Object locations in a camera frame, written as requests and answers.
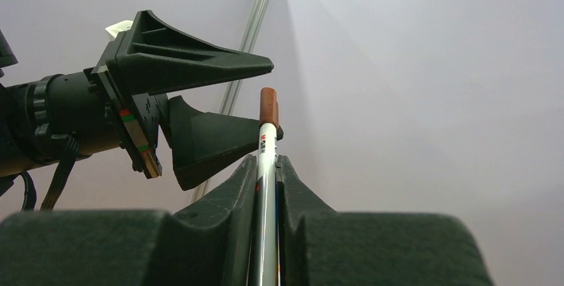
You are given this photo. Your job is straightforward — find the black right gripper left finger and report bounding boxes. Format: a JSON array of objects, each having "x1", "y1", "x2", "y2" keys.
[{"x1": 1, "y1": 156, "x2": 257, "y2": 285}]

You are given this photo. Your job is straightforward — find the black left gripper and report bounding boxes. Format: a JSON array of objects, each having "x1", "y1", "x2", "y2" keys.
[{"x1": 85, "y1": 10, "x2": 274, "y2": 191}]

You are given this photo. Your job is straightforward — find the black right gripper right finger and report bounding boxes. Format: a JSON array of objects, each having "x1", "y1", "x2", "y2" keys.
[{"x1": 276, "y1": 156, "x2": 494, "y2": 285}]

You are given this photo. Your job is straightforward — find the brown marker cap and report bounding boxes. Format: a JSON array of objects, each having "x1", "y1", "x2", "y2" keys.
[{"x1": 259, "y1": 87, "x2": 280, "y2": 130}]

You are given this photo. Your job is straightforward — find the brown whiteboard marker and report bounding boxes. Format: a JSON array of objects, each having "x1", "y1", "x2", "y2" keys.
[{"x1": 249, "y1": 123, "x2": 279, "y2": 286}]

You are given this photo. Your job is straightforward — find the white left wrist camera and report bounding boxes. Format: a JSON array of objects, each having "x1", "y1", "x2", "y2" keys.
[{"x1": 104, "y1": 20, "x2": 133, "y2": 41}]

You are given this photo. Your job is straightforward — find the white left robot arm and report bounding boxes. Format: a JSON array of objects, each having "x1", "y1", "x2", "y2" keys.
[{"x1": 1, "y1": 10, "x2": 274, "y2": 210}]

